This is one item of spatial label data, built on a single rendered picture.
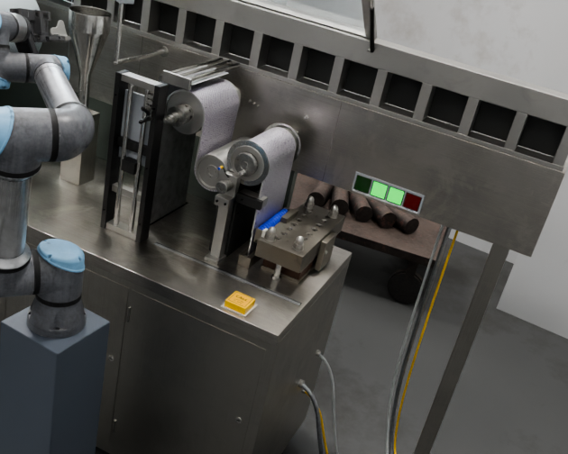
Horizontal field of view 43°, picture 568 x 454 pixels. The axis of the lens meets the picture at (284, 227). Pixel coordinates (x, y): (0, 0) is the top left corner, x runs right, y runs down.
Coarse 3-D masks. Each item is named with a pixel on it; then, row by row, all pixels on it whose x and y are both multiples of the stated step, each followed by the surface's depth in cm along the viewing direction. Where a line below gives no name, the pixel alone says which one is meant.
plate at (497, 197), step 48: (144, 48) 266; (96, 96) 282; (288, 96) 249; (336, 144) 247; (384, 144) 240; (432, 144) 233; (432, 192) 239; (480, 192) 232; (528, 192) 226; (528, 240) 231
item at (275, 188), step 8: (288, 168) 244; (280, 176) 240; (288, 176) 247; (264, 184) 228; (272, 184) 235; (280, 184) 243; (264, 192) 231; (272, 192) 238; (280, 192) 246; (272, 200) 241; (280, 200) 249; (264, 208) 236; (272, 208) 244; (280, 208) 252; (256, 216) 232; (264, 216) 239; (256, 224) 235
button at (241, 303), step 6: (234, 294) 218; (240, 294) 218; (228, 300) 214; (234, 300) 215; (240, 300) 215; (246, 300) 216; (252, 300) 217; (228, 306) 214; (234, 306) 213; (240, 306) 213; (246, 306) 213; (240, 312) 213; (246, 312) 214
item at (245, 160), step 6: (240, 156) 224; (246, 156) 223; (252, 156) 223; (234, 162) 225; (240, 162) 224; (246, 162) 224; (252, 162) 222; (240, 168) 225; (246, 168) 225; (252, 168) 223; (246, 174) 225
